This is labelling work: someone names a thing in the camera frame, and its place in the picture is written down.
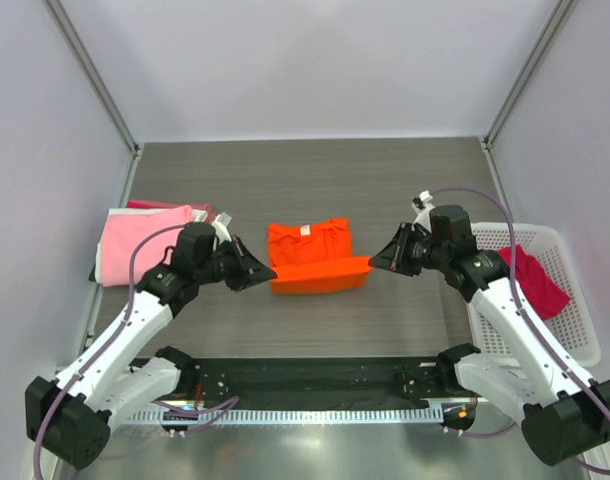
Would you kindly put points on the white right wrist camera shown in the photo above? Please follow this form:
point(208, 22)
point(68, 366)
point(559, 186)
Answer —
point(422, 206)

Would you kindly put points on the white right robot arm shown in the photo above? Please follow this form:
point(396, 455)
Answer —
point(561, 409)

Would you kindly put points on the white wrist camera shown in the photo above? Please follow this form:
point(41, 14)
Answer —
point(422, 206)
point(221, 225)

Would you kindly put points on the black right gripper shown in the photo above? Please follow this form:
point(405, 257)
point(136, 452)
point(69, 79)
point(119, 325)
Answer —
point(395, 256)

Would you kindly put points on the aluminium frame post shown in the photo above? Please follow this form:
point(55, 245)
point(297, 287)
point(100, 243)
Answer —
point(75, 43)
point(536, 56)

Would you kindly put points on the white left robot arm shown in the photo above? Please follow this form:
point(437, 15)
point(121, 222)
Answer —
point(73, 415)

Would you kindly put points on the slotted cable duct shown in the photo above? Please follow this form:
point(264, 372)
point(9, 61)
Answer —
point(158, 416)

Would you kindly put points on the white plastic basket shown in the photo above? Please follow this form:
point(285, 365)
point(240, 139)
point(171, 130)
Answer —
point(573, 327)

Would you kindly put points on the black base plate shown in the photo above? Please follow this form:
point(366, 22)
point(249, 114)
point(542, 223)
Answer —
point(352, 384)

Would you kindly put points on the pink folded t shirt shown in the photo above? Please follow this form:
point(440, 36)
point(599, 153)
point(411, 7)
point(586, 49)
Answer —
point(123, 233)

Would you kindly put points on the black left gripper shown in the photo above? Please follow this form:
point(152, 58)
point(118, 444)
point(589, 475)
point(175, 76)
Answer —
point(249, 270)

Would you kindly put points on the white folded t shirt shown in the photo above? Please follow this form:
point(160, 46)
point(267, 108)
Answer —
point(197, 214)

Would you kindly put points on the magenta t shirt in basket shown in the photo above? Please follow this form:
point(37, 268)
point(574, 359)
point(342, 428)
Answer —
point(546, 297)

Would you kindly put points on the left aluminium frame post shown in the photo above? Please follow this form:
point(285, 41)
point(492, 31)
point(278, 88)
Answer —
point(75, 43)

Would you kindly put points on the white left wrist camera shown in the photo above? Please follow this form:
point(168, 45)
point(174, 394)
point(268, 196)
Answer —
point(221, 225)

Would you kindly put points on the orange t shirt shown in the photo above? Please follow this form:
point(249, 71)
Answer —
point(315, 259)

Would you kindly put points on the right aluminium frame post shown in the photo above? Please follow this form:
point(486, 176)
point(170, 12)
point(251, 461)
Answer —
point(536, 56)

